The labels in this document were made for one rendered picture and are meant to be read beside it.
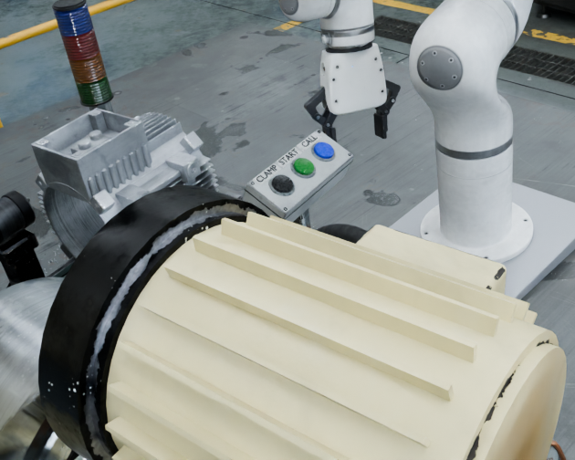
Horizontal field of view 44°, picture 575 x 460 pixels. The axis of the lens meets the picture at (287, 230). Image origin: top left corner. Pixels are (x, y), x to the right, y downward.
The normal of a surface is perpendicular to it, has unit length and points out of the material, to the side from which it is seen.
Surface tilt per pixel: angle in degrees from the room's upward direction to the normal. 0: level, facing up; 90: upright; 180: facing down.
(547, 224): 4
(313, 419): 41
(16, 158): 0
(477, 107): 130
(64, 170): 90
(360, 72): 80
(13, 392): 25
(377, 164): 0
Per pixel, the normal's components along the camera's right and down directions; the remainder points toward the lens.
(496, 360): -0.07, -0.84
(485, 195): 0.04, 0.59
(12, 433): -0.44, -0.35
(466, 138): -0.30, 0.66
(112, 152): 0.80, 0.28
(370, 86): 0.34, 0.34
